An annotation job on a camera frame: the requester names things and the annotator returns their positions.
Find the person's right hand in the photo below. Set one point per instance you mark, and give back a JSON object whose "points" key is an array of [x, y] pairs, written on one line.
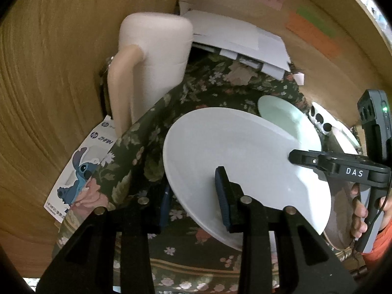
{"points": [[360, 214]]}

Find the pale green plate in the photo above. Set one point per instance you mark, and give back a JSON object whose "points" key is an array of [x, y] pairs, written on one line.
{"points": [[284, 113]]}

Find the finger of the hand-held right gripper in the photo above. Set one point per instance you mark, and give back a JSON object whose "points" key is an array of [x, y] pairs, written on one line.
{"points": [[330, 163]]}

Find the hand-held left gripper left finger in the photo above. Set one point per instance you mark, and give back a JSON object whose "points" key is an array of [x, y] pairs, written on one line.
{"points": [[165, 208]]}

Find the green paper note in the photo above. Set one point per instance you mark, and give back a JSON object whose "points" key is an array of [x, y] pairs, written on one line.
{"points": [[315, 20]]}

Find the Stitch cartoon paper sheet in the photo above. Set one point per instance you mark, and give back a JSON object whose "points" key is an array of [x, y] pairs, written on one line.
{"points": [[79, 159]]}

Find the dark floral tablecloth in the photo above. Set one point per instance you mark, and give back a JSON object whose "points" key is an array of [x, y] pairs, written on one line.
{"points": [[147, 147]]}

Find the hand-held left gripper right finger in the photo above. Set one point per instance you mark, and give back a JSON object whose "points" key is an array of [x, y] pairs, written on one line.
{"points": [[221, 196]]}

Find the stack of white papers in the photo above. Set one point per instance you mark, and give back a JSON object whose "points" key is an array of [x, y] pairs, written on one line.
{"points": [[220, 27]]}

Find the large white plate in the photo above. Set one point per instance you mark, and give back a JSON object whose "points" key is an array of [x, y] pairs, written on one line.
{"points": [[229, 141]]}

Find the white black-spotted cup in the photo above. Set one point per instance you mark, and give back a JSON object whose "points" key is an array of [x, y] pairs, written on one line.
{"points": [[318, 118]]}

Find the pink mug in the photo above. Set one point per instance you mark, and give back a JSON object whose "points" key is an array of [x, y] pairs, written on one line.
{"points": [[153, 52]]}

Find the orange paper note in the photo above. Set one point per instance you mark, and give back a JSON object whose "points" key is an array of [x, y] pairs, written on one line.
{"points": [[312, 36]]}

